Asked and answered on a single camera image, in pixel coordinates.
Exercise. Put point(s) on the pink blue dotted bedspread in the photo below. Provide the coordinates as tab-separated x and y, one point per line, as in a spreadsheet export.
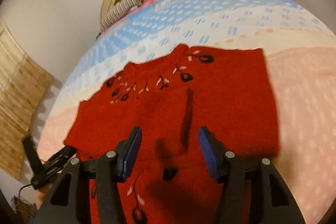
299	52

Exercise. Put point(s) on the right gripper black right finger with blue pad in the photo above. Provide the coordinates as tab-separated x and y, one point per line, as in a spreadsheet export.
253	191

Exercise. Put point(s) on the person's left hand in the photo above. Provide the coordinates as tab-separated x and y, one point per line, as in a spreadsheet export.
40	194

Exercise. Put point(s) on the striped grey pillow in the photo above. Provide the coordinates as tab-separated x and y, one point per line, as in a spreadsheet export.
117	12

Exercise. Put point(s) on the beige curtain left wall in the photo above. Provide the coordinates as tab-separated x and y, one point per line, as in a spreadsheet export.
23	84

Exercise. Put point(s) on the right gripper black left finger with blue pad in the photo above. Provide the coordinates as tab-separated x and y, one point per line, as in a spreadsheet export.
68	201

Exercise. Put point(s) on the red knitted sweater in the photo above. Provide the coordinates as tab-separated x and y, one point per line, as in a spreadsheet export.
170	99

